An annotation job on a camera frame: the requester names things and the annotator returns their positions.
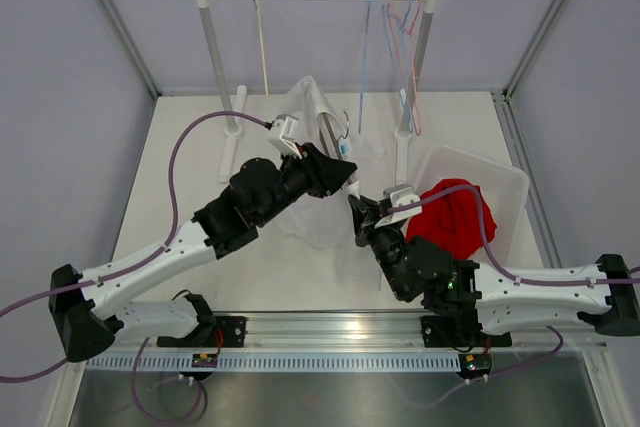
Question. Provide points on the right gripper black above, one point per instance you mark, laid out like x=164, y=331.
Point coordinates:
x=369, y=211

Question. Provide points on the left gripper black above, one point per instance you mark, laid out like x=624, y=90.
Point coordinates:
x=331, y=173

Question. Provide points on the silver hanger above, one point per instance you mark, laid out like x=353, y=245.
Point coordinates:
x=333, y=133

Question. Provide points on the white t shirt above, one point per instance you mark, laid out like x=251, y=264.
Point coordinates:
x=323, y=218

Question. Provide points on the red t shirt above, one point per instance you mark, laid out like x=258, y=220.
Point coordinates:
x=451, y=223

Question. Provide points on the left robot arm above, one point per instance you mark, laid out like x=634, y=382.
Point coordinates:
x=97, y=308

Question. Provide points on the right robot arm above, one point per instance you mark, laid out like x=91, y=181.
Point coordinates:
x=486, y=298

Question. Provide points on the cream wooden hanger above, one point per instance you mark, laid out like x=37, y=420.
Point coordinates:
x=261, y=38

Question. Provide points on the white plastic basket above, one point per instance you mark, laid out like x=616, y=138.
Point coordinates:
x=503, y=187

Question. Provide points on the clothes rack white silver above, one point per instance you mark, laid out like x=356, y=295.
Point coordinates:
x=407, y=43

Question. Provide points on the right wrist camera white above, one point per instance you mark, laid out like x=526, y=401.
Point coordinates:
x=399, y=204

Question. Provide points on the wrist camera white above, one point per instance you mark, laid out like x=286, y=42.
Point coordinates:
x=282, y=135
x=399, y=204

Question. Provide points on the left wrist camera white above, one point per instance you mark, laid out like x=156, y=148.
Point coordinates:
x=282, y=135

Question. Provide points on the aluminium rail frame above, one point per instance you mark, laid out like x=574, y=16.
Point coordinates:
x=396, y=330

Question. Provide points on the white slotted cable duct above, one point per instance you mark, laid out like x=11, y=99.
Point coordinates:
x=277, y=362

